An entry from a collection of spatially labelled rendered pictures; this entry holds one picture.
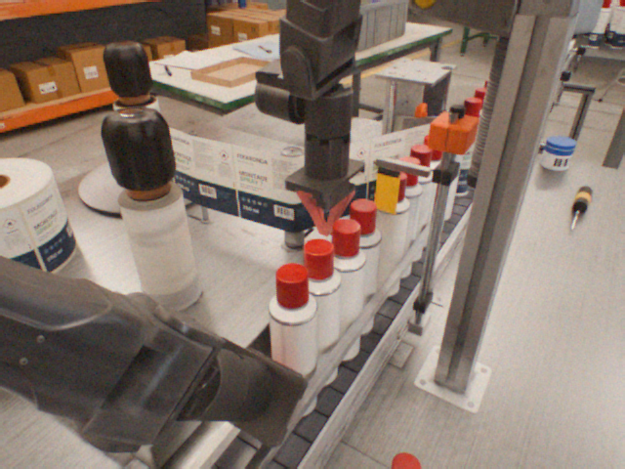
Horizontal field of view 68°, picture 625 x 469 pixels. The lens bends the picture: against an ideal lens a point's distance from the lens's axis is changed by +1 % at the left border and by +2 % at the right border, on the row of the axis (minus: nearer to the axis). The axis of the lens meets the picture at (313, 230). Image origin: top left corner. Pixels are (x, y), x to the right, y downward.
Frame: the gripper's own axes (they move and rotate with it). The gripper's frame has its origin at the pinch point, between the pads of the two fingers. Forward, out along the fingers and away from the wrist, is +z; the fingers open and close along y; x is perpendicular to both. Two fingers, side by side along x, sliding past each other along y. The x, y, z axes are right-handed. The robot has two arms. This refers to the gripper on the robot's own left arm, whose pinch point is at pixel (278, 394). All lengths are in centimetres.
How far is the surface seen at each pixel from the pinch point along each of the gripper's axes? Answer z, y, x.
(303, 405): -3.1, -4.1, -0.5
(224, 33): 240, 286, -233
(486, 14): -17.0, -9.0, -39.1
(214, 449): -2.9, 2.8, 7.5
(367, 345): 14.1, -3.9, -9.8
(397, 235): 10.9, -2.5, -25.5
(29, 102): 172, 354, -85
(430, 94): 28, 7, -62
